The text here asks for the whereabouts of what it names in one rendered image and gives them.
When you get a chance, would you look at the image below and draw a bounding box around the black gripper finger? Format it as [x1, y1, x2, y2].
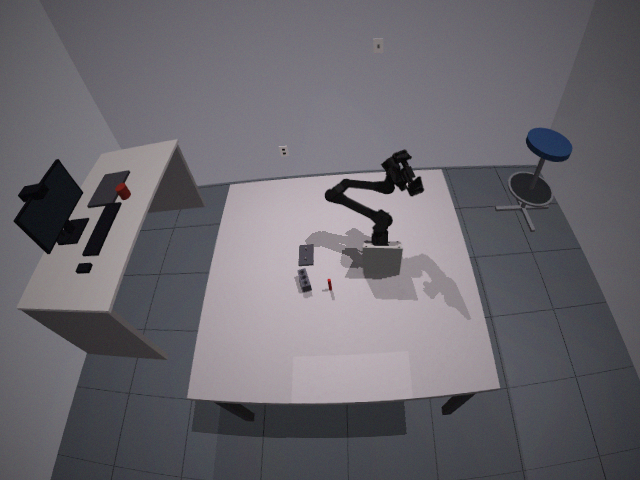
[395, 152, 412, 163]
[408, 176, 423, 192]

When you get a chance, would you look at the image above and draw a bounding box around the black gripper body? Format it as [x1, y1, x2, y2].
[392, 149, 425, 196]

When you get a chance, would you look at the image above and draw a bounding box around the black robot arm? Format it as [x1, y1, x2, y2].
[325, 156, 408, 246]

